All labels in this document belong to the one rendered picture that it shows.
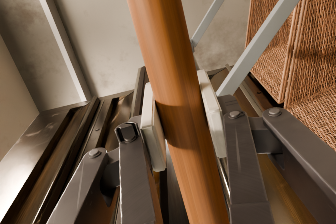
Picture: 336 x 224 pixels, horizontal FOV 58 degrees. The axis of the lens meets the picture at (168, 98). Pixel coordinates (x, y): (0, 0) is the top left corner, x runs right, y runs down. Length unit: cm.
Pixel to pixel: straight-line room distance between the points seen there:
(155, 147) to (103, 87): 377
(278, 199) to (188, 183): 70
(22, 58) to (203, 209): 389
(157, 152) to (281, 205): 74
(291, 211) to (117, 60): 316
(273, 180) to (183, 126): 78
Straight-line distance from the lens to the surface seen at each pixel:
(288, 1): 57
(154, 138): 16
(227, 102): 18
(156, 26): 17
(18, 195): 131
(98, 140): 141
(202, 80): 20
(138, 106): 122
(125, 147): 15
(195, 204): 22
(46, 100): 419
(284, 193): 91
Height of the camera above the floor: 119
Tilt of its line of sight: 4 degrees up
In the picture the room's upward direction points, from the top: 103 degrees counter-clockwise
